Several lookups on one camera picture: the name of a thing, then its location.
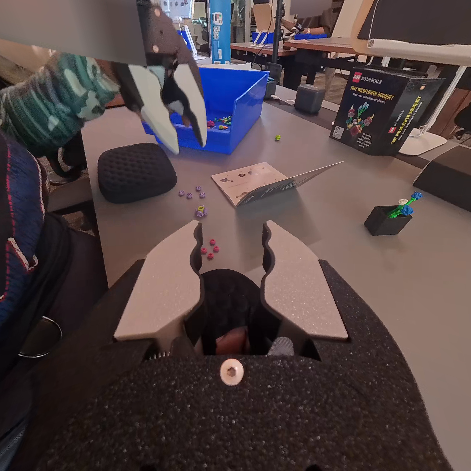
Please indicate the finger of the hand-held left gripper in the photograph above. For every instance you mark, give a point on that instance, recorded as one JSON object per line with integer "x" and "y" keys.
{"x": 193, "y": 96}
{"x": 151, "y": 103}

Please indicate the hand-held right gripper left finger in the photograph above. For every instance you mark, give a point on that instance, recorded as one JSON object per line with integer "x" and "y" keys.
{"x": 158, "y": 294}

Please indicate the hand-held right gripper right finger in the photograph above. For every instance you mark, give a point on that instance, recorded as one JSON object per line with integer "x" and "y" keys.
{"x": 305, "y": 294}

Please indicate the pile of small toy bricks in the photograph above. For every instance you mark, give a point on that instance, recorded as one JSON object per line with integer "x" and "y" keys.
{"x": 219, "y": 121}

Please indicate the blue plastic bin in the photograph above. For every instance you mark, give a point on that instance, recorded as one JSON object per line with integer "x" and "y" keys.
{"x": 235, "y": 103}

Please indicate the white instruction booklet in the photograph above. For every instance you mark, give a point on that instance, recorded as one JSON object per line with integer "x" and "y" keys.
{"x": 254, "y": 180}

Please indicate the black square frame brick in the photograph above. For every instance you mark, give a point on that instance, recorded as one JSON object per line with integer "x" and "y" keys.
{"x": 386, "y": 221}

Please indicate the green toy rod brick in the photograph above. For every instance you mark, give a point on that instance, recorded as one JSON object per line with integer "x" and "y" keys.
{"x": 402, "y": 209}

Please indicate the black glossy cardboard box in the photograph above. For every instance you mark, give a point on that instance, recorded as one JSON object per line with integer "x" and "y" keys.
{"x": 383, "y": 110}

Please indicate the person's left forearm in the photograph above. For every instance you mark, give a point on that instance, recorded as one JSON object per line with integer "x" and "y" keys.
{"x": 51, "y": 99}

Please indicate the grey desk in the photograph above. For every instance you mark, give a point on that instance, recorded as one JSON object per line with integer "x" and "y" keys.
{"x": 353, "y": 243}

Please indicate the blue printed carton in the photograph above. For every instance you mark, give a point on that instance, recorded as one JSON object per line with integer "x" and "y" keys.
{"x": 219, "y": 29}

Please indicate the black mesh cushion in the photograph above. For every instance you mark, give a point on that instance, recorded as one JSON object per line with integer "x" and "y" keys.
{"x": 136, "y": 173}

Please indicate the dark charger block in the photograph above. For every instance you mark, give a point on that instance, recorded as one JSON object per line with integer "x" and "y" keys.
{"x": 270, "y": 88}

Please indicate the black light stand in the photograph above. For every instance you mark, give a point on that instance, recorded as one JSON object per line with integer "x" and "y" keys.
{"x": 276, "y": 33}

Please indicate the wooden table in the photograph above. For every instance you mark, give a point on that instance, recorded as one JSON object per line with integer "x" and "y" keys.
{"x": 294, "y": 50}

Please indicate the person's dark clothing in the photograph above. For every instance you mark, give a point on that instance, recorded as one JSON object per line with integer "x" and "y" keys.
{"x": 29, "y": 243}

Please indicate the black board on white stand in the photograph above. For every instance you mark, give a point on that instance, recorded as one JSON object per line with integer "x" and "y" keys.
{"x": 412, "y": 51}

